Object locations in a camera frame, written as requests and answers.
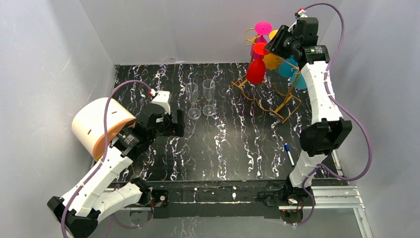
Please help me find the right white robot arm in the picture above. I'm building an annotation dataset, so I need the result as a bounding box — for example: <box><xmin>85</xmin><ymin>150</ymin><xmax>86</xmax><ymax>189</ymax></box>
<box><xmin>264</xmin><ymin>17</ymin><xmax>352</xmax><ymax>202</ymax></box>

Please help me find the red wine glass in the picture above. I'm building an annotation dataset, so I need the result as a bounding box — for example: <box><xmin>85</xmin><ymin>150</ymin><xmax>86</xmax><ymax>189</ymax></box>
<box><xmin>246</xmin><ymin>42</ymin><xmax>269</xmax><ymax>84</ymax></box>

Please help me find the pink wine glass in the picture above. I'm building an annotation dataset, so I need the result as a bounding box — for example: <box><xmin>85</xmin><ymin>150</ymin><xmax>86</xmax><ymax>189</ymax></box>
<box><xmin>250</xmin><ymin>21</ymin><xmax>272</xmax><ymax>60</ymax></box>

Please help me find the yellow wine glass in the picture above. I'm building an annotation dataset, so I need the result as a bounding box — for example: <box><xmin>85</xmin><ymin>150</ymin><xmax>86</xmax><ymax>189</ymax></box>
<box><xmin>260</xmin><ymin>30</ymin><xmax>282</xmax><ymax>70</ymax></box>

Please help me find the blue wine glass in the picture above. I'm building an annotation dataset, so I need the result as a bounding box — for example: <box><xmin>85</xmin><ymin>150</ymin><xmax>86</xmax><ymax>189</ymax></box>
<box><xmin>277</xmin><ymin>56</ymin><xmax>299</xmax><ymax>78</ymax></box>
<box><xmin>290</xmin><ymin>69</ymin><xmax>307</xmax><ymax>90</ymax></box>

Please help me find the clear champagne flute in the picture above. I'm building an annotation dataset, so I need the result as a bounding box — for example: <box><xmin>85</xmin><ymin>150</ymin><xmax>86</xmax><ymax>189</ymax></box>
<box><xmin>185</xmin><ymin>83</ymin><xmax>201</xmax><ymax>120</ymax></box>
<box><xmin>203</xmin><ymin>79</ymin><xmax>216</xmax><ymax>117</ymax></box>

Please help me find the blue wine glass rear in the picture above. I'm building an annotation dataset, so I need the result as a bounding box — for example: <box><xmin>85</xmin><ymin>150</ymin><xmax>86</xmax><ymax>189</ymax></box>
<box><xmin>277</xmin><ymin>56</ymin><xmax>299</xmax><ymax>78</ymax></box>

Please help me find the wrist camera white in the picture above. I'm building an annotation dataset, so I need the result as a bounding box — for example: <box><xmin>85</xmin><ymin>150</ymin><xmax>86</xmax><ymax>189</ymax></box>
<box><xmin>295</xmin><ymin>7</ymin><xmax>308</xmax><ymax>19</ymax></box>
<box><xmin>150</xmin><ymin>89</ymin><xmax>172</xmax><ymax>114</ymax></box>

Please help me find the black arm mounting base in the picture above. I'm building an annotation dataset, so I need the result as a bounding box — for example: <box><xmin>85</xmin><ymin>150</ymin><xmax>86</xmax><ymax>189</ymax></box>
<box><xmin>148</xmin><ymin>179</ymin><xmax>313</xmax><ymax>220</ymax></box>

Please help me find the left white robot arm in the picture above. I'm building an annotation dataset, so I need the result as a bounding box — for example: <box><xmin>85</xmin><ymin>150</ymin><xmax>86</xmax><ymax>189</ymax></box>
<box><xmin>47</xmin><ymin>98</ymin><xmax>185</xmax><ymax>238</ymax></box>

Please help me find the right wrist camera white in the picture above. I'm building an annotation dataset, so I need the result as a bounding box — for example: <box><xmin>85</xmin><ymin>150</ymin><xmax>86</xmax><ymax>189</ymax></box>
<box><xmin>295</xmin><ymin>7</ymin><xmax>308</xmax><ymax>19</ymax></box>

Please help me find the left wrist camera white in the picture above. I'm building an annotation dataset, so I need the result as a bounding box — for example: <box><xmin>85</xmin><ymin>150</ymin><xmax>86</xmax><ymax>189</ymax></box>
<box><xmin>150</xmin><ymin>89</ymin><xmax>172</xmax><ymax>114</ymax></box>

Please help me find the blue wine glass front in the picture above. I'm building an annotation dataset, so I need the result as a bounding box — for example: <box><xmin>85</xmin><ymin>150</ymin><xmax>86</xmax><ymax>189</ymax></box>
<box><xmin>290</xmin><ymin>69</ymin><xmax>307</xmax><ymax>90</ymax></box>

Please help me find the white orange cylinder spool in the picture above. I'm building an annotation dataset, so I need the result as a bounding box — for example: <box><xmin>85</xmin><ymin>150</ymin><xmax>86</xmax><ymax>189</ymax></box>
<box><xmin>71</xmin><ymin>97</ymin><xmax>136</xmax><ymax>161</ymax></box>

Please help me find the gold wire glass rack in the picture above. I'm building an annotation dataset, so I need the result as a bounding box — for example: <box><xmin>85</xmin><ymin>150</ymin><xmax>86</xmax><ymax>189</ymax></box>
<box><xmin>230</xmin><ymin>27</ymin><xmax>303</xmax><ymax>123</ymax></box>

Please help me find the blue white marker pen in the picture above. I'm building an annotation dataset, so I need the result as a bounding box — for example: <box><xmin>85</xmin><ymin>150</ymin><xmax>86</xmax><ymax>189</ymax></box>
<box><xmin>284</xmin><ymin>143</ymin><xmax>295</xmax><ymax>167</ymax></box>

